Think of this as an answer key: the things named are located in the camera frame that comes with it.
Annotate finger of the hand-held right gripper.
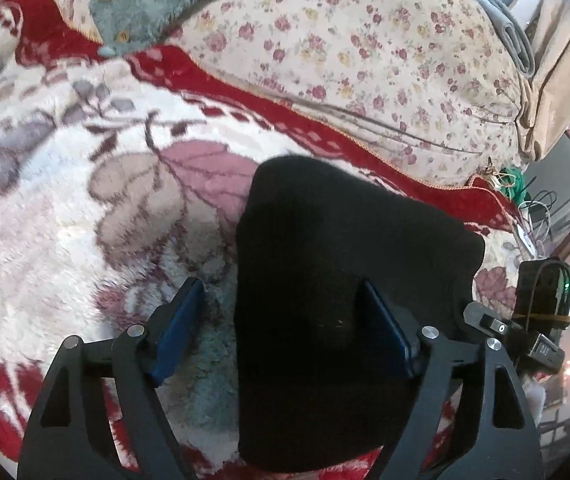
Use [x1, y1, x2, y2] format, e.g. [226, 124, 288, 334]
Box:
[462, 301, 516, 343]

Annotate white cables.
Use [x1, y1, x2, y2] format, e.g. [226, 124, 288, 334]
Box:
[517, 200, 553, 256]

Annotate red and white plush blanket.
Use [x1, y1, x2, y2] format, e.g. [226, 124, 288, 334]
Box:
[0, 0, 536, 480]

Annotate grey folded towel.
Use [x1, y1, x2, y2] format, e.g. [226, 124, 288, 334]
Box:
[445, 0, 536, 78]

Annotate black pants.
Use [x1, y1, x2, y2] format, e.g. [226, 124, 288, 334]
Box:
[234, 155, 486, 478]

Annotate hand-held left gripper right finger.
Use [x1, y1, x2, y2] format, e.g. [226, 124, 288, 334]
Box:
[362, 280, 546, 480]

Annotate grey-green fleece garment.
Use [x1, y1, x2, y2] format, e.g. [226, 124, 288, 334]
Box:
[88, 0, 286, 56]

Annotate floral quilt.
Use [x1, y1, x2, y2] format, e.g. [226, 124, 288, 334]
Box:
[25, 0, 528, 188]

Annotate beige cloth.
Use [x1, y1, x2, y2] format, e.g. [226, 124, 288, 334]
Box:
[515, 0, 570, 161]

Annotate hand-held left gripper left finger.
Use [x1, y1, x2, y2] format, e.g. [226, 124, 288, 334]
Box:
[15, 277, 206, 480]

